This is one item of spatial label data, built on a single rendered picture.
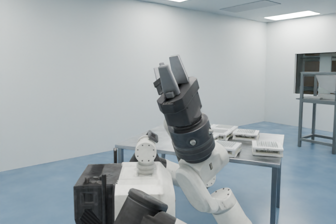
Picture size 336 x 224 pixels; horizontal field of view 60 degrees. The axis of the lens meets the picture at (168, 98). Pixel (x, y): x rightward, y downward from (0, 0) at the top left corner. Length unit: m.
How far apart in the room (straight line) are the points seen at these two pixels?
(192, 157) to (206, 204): 0.11
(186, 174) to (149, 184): 0.27
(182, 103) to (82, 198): 0.50
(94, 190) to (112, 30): 4.89
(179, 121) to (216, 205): 0.21
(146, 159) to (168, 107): 0.40
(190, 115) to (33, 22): 4.70
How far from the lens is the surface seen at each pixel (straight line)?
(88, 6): 5.52
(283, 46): 8.83
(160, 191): 0.88
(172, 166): 1.21
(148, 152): 0.91
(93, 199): 0.92
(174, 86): 0.55
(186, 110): 0.56
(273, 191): 2.54
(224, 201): 0.68
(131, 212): 0.76
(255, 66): 8.69
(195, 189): 0.64
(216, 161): 0.66
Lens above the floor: 1.56
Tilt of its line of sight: 6 degrees down
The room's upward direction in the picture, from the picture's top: straight up
